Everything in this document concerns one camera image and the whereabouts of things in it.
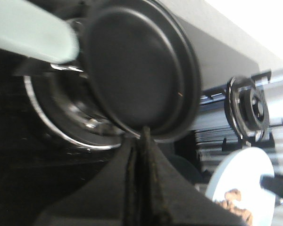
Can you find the black frying pan green handle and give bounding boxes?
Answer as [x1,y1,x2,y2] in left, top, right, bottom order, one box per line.
[0,0,201,142]

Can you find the black burner under pan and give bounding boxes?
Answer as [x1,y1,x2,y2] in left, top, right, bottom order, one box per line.
[23,70,123,150]

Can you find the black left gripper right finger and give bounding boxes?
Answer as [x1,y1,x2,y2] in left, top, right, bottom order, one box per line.
[260,174,283,198]

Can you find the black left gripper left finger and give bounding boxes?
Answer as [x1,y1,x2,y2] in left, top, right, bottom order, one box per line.
[35,139,135,226]

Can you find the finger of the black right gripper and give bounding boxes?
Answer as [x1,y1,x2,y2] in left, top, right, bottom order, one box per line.
[132,127,245,226]

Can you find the black glass gas cooktop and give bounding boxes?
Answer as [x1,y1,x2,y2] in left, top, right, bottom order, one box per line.
[0,44,283,226]

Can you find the black burner without pan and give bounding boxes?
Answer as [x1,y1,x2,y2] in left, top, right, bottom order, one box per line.
[224,76,270,144]

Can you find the black grate without pan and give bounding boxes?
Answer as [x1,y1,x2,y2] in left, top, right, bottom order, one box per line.
[192,69,283,152]

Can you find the brown meat pieces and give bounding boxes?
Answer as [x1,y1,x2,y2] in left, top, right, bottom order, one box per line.
[214,188,253,226]

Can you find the light blue plate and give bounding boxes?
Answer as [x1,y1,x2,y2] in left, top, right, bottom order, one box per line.
[205,147,275,226]

